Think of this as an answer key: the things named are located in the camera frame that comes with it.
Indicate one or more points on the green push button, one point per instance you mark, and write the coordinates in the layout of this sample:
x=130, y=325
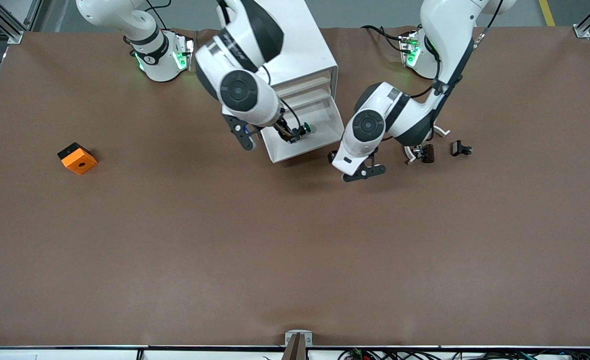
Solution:
x=307, y=128

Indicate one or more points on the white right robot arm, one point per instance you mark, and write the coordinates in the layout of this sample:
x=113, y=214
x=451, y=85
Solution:
x=240, y=90

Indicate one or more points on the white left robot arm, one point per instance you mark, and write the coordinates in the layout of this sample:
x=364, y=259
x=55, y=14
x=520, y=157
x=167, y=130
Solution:
x=449, y=30

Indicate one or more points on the orange and black button box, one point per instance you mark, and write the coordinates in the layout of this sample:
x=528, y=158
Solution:
x=77, y=160

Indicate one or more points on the dark brown binder clip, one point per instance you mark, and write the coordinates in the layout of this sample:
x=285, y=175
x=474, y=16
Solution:
x=428, y=153

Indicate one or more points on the small black clip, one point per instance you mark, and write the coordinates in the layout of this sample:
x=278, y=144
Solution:
x=457, y=148

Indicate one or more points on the brown table mat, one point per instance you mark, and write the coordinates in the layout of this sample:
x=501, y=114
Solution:
x=294, y=250

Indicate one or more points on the yellow floor tape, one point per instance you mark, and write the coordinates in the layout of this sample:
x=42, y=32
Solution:
x=547, y=12

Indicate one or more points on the metal table edge bracket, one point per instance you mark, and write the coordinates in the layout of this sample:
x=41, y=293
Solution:
x=298, y=336

